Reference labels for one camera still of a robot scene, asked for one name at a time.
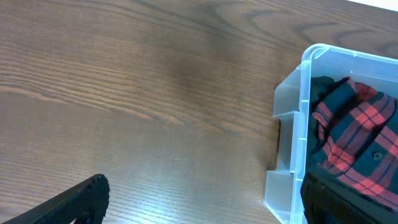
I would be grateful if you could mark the clear plastic storage bin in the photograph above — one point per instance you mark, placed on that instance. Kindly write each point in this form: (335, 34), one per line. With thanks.
(291, 106)

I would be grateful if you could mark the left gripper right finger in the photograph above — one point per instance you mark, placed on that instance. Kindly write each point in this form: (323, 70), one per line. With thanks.
(327, 202)

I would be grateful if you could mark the red plaid flannel shirt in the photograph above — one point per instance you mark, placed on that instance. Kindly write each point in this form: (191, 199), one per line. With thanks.
(352, 138)

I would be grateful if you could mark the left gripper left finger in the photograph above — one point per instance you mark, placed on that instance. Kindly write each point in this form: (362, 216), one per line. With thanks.
(86, 202)

